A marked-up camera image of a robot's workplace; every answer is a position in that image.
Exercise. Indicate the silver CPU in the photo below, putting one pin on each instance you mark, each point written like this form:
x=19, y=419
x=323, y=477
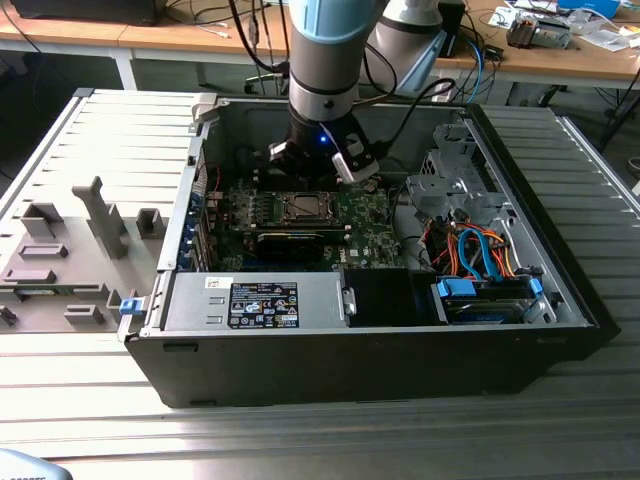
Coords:
x=308, y=205

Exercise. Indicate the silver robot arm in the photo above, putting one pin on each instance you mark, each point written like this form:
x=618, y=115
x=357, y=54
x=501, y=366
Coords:
x=325, y=60

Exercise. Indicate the CPU socket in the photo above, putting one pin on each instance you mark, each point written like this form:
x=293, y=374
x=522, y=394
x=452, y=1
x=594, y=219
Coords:
x=335, y=215

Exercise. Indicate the metal CPU cooler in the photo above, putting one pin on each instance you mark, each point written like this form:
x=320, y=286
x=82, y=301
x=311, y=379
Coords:
x=530, y=32

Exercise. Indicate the black chair base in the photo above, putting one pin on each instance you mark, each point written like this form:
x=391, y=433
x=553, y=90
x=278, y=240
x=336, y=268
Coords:
x=262, y=79

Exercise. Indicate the black graphics card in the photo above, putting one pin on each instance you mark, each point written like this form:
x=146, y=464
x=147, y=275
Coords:
x=290, y=247

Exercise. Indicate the green motherboard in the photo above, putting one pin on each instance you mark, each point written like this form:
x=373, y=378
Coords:
x=372, y=235

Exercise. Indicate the silver drive cage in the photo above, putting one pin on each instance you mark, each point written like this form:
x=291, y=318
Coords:
x=432, y=192

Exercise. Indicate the white power adapter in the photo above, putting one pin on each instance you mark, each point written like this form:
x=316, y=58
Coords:
x=444, y=96

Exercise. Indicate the pale blue teach pendant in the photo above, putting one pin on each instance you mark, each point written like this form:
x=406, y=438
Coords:
x=425, y=60

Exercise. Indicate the black upright box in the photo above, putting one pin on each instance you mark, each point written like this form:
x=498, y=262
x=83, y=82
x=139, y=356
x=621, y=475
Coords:
x=452, y=30

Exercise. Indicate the wooden desk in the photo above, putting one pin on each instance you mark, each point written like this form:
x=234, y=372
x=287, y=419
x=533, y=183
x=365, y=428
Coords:
x=550, y=65
x=150, y=37

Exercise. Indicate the silver power supply unit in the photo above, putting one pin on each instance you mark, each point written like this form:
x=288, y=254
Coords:
x=195, y=300

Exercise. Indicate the blue disk carrier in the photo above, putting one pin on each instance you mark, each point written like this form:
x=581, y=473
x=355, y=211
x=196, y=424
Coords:
x=452, y=290

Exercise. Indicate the black PC case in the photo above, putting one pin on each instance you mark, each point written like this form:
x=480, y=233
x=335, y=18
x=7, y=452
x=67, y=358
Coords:
x=350, y=370

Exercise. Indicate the hard disk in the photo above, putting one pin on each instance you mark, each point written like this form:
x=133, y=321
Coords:
x=480, y=314

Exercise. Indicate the blue case latch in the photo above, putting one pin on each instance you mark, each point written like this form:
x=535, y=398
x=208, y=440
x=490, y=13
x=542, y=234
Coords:
x=131, y=306

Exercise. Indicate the grey parts rack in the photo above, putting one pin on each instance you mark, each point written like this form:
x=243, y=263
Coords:
x=85, y=272

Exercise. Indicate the black flat box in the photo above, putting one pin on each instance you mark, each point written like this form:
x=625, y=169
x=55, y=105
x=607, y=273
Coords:
x=85, y=10

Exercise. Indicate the green RAM stick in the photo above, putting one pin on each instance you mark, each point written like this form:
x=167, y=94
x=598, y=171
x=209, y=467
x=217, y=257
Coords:
x=60, y=291

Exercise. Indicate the blue box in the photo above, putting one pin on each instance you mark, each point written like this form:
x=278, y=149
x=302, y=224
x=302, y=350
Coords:
x=590, y=5

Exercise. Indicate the clear plastic bag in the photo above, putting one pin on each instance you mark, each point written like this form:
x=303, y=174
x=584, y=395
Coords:
x=607, y=40

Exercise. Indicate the grey rounded device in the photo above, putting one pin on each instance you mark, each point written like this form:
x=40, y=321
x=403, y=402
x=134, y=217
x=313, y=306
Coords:
x=25, y=467

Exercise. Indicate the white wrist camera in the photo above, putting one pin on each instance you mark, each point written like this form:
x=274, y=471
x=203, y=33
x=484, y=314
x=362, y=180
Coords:
x=277, y=150
x=357, y=170

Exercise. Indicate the grey case corner bracket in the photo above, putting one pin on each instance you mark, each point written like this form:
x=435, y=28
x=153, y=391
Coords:
x=205, y=107

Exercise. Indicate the silver metal bracket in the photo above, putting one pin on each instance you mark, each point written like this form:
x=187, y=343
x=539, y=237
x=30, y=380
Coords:
x=452, y=140

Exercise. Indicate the black plastic duct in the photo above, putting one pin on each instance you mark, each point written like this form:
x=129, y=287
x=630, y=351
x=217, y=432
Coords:
x=380, y=297

